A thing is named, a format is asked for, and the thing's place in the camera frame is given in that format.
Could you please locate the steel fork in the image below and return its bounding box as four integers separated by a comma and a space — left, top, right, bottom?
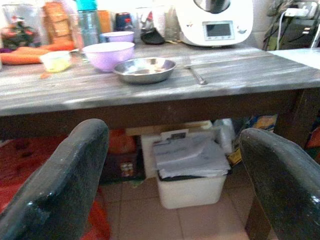
183, 56, 208, 86

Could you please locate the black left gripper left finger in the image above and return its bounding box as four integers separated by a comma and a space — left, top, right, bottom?
0, 118, 110, 240

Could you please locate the large purple bowl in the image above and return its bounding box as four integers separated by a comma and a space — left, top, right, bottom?
82, 41, 136, 73

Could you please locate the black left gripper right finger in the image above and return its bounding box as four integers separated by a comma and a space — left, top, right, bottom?
239, 127, 320, 240

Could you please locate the orange plastic bag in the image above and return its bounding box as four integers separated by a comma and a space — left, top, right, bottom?
108, 128, 138, 155

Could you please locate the small purple bowl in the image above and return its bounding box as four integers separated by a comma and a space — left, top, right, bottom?
101, 31, 135, 43

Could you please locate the white power strip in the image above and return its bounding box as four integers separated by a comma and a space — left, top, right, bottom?
284, 1, 318, 18

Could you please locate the dark blue jar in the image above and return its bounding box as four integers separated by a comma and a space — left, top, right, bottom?
114, 12, 135, 33

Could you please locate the white cable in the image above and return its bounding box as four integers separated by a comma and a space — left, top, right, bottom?
275, 9, 288, 51

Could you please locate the black lid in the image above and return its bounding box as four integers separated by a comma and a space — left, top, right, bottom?
140, 27, 166, 46

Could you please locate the steel round plate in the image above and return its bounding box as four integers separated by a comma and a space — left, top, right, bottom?
112, 57, 177, 85

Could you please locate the clear plastic container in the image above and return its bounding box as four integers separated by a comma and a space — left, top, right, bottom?
1, 4, 43, 50

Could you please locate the stack of white papers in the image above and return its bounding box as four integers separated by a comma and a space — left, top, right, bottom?
152, 136, 231, 179

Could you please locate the grey wooden table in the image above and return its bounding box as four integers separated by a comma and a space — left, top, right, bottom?
0, 41, 320, 240

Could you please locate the orange carrot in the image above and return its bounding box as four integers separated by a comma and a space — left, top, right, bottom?
0, 53, 44, 66

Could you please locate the white box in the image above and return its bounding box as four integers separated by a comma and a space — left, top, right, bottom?
140, 132, 166, 179

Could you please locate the white kitchen cooking machine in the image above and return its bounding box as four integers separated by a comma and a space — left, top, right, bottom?
174, 0, 255, 48

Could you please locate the clear bottle with teal lid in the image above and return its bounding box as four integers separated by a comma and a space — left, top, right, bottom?
75, 0, 101, 48

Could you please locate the white plastic bin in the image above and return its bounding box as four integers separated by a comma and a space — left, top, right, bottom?
156, 172, 228, 210

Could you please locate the red cloth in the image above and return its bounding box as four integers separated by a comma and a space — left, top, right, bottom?
0, 135, 70, 213

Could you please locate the small yellow plastic cup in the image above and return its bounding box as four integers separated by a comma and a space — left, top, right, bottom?
39, 50, 72, 74

